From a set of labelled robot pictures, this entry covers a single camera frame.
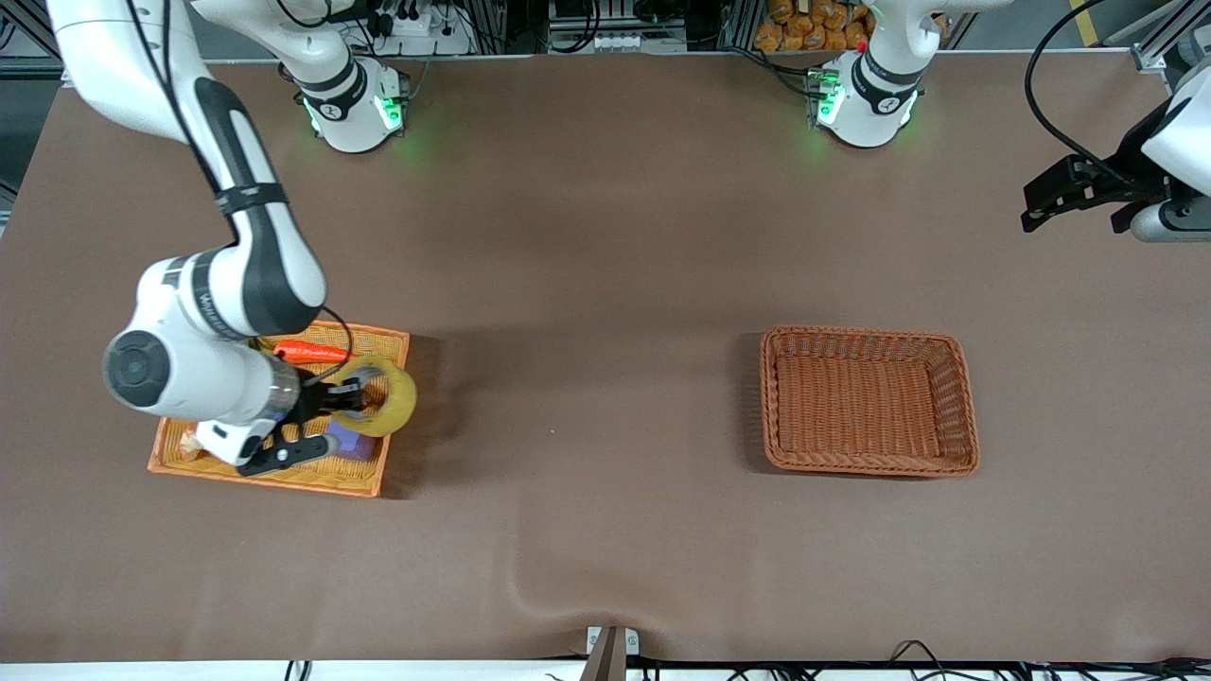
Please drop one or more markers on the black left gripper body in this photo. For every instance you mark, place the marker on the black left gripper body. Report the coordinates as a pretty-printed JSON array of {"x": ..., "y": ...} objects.
[{"x": 1132, "y": 154}]

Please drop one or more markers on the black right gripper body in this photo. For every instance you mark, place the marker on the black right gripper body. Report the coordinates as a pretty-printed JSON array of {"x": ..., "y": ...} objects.
[{"x": 311, "y": 398}]

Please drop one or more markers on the yellow packing tape roll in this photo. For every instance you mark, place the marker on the yellow packing tape roll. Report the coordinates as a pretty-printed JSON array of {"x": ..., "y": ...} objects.
[{"x": 402, "y": 402}]

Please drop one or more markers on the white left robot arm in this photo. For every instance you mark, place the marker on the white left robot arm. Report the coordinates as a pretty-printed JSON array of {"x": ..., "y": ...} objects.
[{"x": 866, "y": 104}]

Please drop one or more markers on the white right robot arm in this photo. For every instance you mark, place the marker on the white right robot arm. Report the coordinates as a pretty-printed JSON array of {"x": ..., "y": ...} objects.
[{"x": 255, "y": 274}]

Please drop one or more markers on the purple foam cube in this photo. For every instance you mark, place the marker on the purple foam cube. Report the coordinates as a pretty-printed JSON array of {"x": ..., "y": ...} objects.
[{"x": 355, "y": 445}]

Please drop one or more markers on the flat orange wicker tray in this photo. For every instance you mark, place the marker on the flat orange wicker tray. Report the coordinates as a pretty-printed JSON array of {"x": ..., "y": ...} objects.
[{"x": 374, "y": 350}]

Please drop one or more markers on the orange toy carrot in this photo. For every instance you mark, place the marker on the orange toy carrot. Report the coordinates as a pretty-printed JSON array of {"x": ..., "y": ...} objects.
[{"x": 317, "y": 354}]

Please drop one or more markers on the toy croissant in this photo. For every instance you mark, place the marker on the toy croissant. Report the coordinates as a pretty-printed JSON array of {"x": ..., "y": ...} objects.
[{"x": 191, "y": 443}]

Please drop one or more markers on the brown table cover mat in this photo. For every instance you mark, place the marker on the brown table cover mat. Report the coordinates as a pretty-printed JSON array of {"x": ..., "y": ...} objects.
[{"x": 587, "y": 284}]

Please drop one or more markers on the brown wicker basket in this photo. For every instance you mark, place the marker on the brown wicker basket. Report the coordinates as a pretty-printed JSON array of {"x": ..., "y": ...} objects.
[{"x": 866, "y": 407}]

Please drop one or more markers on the orange snack bags pile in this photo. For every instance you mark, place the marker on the orange snack bags pile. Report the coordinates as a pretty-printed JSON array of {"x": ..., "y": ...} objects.
[{"x": 814, "y": 24}]

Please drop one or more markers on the white power strip with plugs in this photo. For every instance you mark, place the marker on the white power strip with plugs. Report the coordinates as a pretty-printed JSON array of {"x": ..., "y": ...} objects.
[{"x": 421, "y": 33}]

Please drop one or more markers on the white socket strip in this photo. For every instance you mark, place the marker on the white socket strip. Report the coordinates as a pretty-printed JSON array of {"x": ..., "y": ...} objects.
[{"x": 615, "y": 43}]

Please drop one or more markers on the silver aluminium frame profile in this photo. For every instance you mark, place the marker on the silver aluminium frame profile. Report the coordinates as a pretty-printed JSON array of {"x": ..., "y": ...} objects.
[{"x": 1168, "y": 38}]

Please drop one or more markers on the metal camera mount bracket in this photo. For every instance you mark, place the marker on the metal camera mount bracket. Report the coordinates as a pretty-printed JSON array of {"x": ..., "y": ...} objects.
[{"x": 612, "y": 653}]

